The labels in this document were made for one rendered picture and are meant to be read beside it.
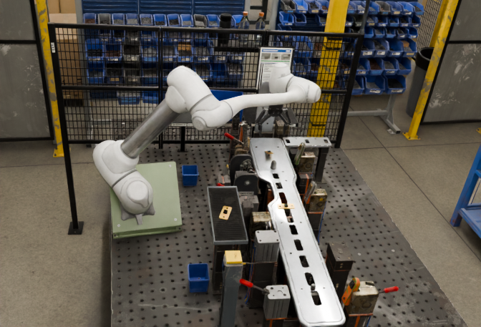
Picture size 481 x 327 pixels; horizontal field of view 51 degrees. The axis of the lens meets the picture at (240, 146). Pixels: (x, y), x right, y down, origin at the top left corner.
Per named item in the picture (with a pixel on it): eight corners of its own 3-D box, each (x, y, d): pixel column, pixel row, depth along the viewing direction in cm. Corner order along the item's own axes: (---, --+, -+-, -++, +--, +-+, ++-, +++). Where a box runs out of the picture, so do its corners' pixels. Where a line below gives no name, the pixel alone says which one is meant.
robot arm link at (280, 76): (263, 91, 265) (285, 99, 259) (267, 64, 256) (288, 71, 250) (275, 85, 272) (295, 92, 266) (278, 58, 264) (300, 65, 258)
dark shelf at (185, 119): (298, 127, 319) (298, 123, 317) (154, 127, 305) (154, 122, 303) (290, 111, 337) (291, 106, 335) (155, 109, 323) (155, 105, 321)
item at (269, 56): (288, 91, 329) (294, 46, 312) (254, 91, 325) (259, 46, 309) (287, 90, 330) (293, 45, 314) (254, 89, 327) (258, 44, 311)
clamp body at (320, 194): (321, 247, 269) (332, 197, 251) (298, 248, 267) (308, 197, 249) (316, 235, 277) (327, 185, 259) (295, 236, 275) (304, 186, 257)
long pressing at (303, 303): (354, 325, 192) (355, 323, 191) (297, 328, 188) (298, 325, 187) (282, 138, 307) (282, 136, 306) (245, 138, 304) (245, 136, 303)
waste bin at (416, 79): (454, 124, 559) (476, 64, 520) (414, 126, 547) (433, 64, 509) (431, 104, 600) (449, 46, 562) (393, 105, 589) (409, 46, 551)
